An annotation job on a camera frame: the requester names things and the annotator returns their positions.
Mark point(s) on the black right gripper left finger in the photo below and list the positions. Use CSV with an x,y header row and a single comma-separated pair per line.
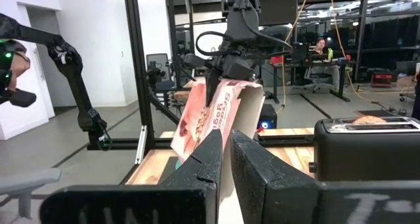
x,y
183,191

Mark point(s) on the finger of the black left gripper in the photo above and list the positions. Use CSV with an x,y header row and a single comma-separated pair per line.
x,y
212,86

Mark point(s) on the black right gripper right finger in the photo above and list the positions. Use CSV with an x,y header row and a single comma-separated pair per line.
x,y
279,197

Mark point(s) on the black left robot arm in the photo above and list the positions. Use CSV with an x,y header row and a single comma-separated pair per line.
x,y
241,20

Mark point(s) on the black computer tower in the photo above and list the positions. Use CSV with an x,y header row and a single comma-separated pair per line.
x,y
267,115

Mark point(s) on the red tag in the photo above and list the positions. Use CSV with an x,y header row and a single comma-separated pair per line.
x,y
260,130

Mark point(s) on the person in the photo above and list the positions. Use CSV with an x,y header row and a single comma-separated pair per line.
x,y
323,63

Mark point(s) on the yellow-green bottle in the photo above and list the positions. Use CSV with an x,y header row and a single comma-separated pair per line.
x,y
330,54

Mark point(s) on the black toaster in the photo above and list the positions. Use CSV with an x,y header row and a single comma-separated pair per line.
x,y
364,151

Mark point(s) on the black office desk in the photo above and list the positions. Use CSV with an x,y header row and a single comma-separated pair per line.
x,y
341,64

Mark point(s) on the toast slice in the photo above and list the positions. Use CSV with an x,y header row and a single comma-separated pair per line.
x,y
369,120

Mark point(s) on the red crate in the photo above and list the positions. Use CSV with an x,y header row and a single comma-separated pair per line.
x,y
381,80

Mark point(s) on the person's hand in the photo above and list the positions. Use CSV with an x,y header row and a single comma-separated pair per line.
x,y
19,66

